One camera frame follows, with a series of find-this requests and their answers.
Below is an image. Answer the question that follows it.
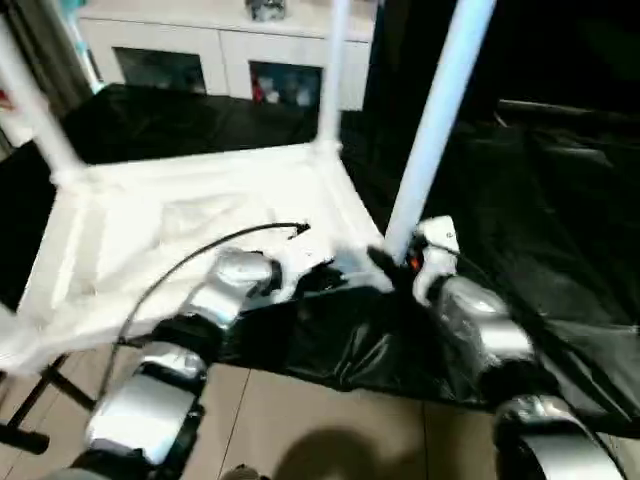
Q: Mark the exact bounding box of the black folding table frame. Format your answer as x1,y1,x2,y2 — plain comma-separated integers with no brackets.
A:
0,349,96,454

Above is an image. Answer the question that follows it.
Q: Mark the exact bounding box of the blue white patterned panel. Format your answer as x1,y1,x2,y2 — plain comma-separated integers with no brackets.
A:
69,0,104,89

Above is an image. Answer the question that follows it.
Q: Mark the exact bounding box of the dark patterned bundle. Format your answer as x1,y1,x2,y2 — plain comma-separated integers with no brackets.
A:
244,0,291,22

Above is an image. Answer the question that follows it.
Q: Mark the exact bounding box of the black monitor bar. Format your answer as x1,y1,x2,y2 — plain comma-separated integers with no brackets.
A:
497,98,640,124

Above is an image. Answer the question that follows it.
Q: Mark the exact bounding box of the white glass door cabinet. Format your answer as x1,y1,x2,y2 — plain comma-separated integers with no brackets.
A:
77,0,374,111

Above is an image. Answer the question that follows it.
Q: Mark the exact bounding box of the white plastic table top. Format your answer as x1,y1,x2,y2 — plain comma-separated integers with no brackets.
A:
0,139,396,376

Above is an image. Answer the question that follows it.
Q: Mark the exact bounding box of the white plastic table leg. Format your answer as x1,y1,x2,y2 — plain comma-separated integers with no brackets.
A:
387,0,499,264
0,299,19,351
317,0,354,151
0,14,86,181

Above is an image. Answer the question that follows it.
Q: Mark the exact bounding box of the grey curtain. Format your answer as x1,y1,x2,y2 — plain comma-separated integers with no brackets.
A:
9,0,94,111

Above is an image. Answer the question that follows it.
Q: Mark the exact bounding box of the black glossy mat cloth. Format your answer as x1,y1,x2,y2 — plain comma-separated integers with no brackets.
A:
0,82,640,439

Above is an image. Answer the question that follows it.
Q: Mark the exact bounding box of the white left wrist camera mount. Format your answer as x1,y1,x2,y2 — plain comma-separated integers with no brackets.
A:
277,227,336,304

